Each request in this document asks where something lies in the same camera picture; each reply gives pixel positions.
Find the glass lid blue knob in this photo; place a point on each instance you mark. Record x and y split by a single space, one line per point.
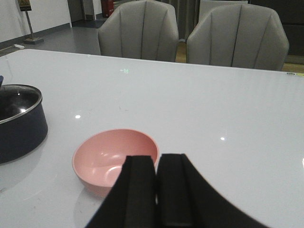
17 100

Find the yellow sign stand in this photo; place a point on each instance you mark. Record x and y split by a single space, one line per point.
25 6

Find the left beige upholstered chair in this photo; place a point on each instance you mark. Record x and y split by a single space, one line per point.
141 29

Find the beige upholstered chair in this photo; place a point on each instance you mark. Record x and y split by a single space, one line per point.
141 29
239 35

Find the right beige upholstered chair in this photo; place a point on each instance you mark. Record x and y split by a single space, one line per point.
239 35

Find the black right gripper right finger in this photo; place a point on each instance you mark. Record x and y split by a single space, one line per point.
187 200

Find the pink plastic bowl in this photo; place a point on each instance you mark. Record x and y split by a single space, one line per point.
98 161

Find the red bin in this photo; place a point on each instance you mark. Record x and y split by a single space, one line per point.
107 7

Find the dark blue saucepan purple handle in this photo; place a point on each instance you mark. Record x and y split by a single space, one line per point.
22 135

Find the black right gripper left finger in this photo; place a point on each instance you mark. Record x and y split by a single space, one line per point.
131 202

